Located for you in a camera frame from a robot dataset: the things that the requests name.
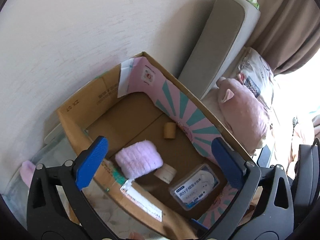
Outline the brown tape roll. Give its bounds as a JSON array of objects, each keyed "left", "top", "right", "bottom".
[{"left": 163, "top": 122, "right": 177, "bottom": 140}]

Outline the clear plastic box blue label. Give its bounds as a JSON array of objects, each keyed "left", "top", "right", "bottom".
[{"left": 168, "top": 164, "right": 220, "bottom": 211}]

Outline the grey padded headboard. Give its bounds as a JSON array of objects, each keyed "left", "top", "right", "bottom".
[{"left": 179, "top": 0, "right": 261, "bottom": 100}]

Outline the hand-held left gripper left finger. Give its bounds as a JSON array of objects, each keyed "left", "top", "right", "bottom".
[{"left": 26, "top": 136, "right": 118, "bottom": 240}]

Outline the beige curtain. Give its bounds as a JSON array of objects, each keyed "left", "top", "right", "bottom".
[{"left": 246, "top": 0, "right": 320, "bottom": 74}]

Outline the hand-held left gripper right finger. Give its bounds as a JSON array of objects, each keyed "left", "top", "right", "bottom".
[{"left": 195, "top": 137, "right": 294, "bottom": 240}]

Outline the white flat board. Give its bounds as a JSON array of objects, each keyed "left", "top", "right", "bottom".
[{"left": 44, "top": 127, "right": 66, "bottom": 144}]

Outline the printed plastic bag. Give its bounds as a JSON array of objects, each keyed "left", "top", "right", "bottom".
[{"left": 236, "top": 47, "right": 275, "bottom": 110}]

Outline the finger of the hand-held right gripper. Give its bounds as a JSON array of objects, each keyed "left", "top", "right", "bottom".
[
  {"left": 191, "top": 218, "right": 209, "bottom": 231},
  {"left": 251, "top": 144, "right": 273, "bottom": 168}
]

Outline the lilac fluffy headband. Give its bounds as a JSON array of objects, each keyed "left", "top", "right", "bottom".
[
  {"left": 115, "top": 140, "right": 164, "bottom": 180},
  {"left": 20, "top": 160, "right": 38, "bottom": 188}
]

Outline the pink printed cardboard box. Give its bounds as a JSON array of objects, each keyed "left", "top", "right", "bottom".
[{"left": 56, "top": 51, "right": 253, "bottom": 239}]

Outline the pink plush pillow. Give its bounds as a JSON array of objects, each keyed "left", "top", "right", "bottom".
[{"left": 216, "top": 76, "right": 273, "bottom": 155}]

